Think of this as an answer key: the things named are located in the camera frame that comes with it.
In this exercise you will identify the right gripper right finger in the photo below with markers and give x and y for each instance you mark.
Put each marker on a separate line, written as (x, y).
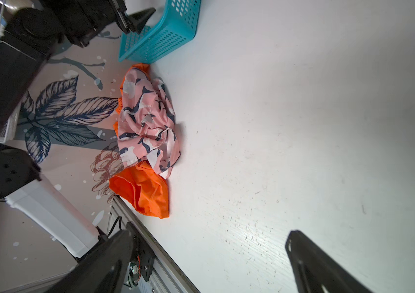
(315, 271)

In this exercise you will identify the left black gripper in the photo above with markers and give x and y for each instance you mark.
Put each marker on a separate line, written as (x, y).
(81, 21)

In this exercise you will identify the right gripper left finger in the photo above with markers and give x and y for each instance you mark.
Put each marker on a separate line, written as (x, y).
(101, 272)

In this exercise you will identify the pink patterned garment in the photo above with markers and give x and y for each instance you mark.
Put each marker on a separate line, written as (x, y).
(146, 122)

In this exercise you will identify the orange garment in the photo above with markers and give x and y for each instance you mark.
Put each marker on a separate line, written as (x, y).
(142, 188)

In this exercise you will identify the teal plastic basket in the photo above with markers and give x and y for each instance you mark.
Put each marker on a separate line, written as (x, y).
(176, 28)

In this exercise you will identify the aluminium mounting rail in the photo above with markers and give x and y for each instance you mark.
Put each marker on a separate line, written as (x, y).
(166, 277)

